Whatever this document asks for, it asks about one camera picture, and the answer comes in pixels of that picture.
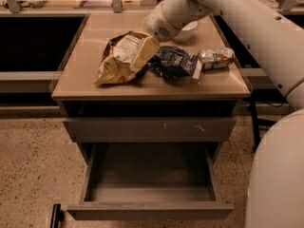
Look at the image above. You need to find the open middle drawer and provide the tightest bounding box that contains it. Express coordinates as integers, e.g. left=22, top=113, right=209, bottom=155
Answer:
left=67, top=143, right=234, bottom=220

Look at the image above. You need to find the grey drawer cabinet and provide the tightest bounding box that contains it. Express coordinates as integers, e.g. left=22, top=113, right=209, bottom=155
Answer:
left=52, top=11, right=250, bottom=157

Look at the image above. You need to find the brown and yellow chip bag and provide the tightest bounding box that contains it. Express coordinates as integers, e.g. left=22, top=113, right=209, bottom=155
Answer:
left=94, top=31, right=151, bottom=86

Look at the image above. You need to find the black handle bar at floor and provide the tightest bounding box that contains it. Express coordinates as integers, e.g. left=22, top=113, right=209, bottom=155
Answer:
left=49, top=203, right=63, bottom=228

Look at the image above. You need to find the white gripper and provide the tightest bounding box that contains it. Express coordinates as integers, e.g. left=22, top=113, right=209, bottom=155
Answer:
left=130, top=5, right=175, bottom=73

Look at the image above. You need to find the blue chip bag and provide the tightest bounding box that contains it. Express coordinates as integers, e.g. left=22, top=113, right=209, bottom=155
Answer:
left=148, top=46, right=201, bottom=79

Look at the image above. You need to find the closed top drawer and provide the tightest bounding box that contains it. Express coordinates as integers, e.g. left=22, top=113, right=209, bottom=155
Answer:
left=63, top=117, right=236, bottom=143

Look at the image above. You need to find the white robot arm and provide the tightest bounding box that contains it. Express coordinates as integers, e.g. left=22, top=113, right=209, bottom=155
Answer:
left=145, top=0, right=304, bottom=228

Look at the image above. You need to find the white bowl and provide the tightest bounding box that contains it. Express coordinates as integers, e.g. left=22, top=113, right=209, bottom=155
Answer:
left=173, top=21, right=198, bottom=42

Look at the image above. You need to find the black table leg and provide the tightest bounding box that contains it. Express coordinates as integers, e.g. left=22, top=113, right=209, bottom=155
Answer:
left=248, top=96, right=276, bottom=152

